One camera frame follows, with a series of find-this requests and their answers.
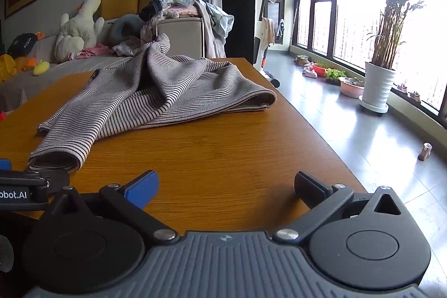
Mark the small pink shoe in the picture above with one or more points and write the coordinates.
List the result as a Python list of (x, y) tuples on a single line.
[(415, 96), (402, 88)]

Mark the pink garment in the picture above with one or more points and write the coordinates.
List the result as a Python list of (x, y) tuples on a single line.
[(94, 50)]

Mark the red basin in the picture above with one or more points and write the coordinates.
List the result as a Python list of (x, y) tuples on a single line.
[(319, 70)]

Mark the tray of green sprouts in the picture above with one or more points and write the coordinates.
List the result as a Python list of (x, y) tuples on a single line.
[(334, 74)]

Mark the white plush duck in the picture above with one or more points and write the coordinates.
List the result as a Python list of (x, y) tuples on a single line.
[(75, 32)]

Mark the pale yellow hanging towel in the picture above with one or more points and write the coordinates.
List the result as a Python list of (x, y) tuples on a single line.
[(268, 31)]

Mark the small beige boot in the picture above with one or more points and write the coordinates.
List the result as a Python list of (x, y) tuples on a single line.
[(425, 152)]

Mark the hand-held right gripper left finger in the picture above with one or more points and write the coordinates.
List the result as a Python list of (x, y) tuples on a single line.
[(141, 189)]

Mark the yellow-green plush toy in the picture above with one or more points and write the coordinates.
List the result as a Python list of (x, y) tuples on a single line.
[(41, 68)]

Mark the pale floral cloth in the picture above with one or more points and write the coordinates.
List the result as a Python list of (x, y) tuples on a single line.
[(129, 45)]

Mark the black cap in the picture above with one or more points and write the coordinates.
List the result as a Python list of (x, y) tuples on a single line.
[(22, 44)]

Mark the pink children's shoes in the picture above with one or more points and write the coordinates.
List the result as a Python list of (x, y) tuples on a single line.
[(309, 71)]

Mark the grey neck pillow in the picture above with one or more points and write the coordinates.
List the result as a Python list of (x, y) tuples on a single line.
[(122, 25)]

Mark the potted palm in white pot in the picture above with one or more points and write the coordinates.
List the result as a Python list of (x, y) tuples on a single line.
[(379, 85)]

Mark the yellow plush toy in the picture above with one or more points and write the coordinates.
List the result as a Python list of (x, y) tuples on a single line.
[(8, 67)]

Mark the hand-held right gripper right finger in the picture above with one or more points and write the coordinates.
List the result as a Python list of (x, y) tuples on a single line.
[(310, 188)]

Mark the orange plush toy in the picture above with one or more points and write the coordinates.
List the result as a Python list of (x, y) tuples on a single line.
[(30, 62)]

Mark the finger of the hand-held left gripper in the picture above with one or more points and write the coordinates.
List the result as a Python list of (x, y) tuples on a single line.
[(56, 179), (4, 165)]

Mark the pink flower pot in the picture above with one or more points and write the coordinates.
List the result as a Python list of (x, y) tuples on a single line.
[(351, 88)]

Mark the small plant pot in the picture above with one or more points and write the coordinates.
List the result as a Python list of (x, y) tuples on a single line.
[(301, 60)]

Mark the striped knit sweater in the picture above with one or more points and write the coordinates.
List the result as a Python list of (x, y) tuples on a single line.
[(157, 92)]

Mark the white stick vacuum cleaner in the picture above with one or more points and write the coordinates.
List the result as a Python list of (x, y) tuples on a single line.
[(260, 53)]

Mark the grey covered sofa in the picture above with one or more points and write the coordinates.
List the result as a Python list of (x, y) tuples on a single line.
[(63, 69)]

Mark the black window frame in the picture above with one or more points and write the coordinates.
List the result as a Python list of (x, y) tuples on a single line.
[(436, 114)]

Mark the pile of mixed clothes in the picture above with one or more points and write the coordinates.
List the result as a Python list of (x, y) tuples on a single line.
[(181, 4)]

